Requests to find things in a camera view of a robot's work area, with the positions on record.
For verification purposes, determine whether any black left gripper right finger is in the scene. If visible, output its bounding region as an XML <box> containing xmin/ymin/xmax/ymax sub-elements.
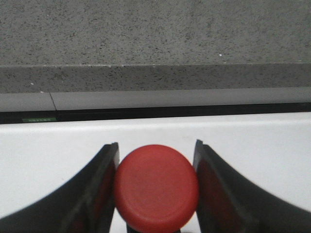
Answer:
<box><xmin>193</xmin><ymin>140</ymin><xmax>311</xmax><ymax>233</ymax></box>

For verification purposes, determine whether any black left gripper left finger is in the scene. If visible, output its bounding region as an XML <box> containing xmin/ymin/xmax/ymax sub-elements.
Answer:
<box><xmin>0</xmin><ymin>143</ymin><xmax>119</xmax><ymax>233</ymax></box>

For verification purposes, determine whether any red mushroom push button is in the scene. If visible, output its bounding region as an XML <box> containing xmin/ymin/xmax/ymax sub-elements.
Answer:
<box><xmin>114</xmin><ymin>145</ymin><xmax>199</xmax><ymax>233</ymax></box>

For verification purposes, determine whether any grey stone counter ledge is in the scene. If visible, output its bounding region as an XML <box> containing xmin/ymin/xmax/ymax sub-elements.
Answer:
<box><xmin>0</xmin><ymin>0</ymin><xmax>311</xmax><ymax>112</ymax></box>

